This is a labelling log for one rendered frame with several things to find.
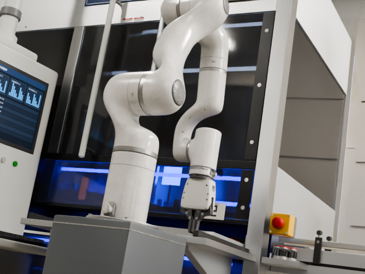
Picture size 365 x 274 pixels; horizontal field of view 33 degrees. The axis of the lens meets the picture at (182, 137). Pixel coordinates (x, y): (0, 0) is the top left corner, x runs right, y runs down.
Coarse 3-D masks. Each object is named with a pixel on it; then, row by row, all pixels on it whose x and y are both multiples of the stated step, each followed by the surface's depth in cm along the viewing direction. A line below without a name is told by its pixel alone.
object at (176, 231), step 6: (162, 228) 198; (168, 228) 197; (174, 228) 196; (180, 228) 195; (180, 234) 195; (186, 234) 194; (192, 234) 193; (216, 234) 192; (228, 240) 201; (234, 240) 205
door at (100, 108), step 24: (120, 24) 269; (144, 24) 262; (96, 48) 271; (120, 48) 265; (144, 48) 258; (120, 72) 261; (72, 96) 269; (72, 120) 265; (96, 120) 259; (144, 120) 248; (72, 144) 261; (96, 144) 255
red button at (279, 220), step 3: (273, 219) 206; (276, 219) 206; (279, 219) 205; (282, 219) 206; (273, 222) 206; (276, 222) 205; (279, 222) 205; (282, 222) 205; (273, 225) 206; (276, 225) 205; (279, 225) 205; (282, 225) 205; (276, 228) 206; (279, 228) 206
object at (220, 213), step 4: (216, 204) 221; (220, 204) 220; (224, 204) 220; (220, 208) 220; (224, 208) 219; (212, 212) 221; (216, 212) 220; (220, 212) 220; (224, 212) 219; (208, 216) 221; (212, 216) 220; (216, 216) 220; (220, 216) 219
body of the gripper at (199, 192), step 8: (192, 176) 193; (200, 176) 192; (192, 184) 194; (200, 184) 192; (208, 184) 192; (184, 192) 195; (192, 192) 193; (200, 192) 192; (208, 192) 191; (184, 200) 194; (192, 200) 192; (200, 200) 191; (208, 200) 190; (184, 208) 193; (192, 208) 192; (200, 208) 190; (208, 208) 190
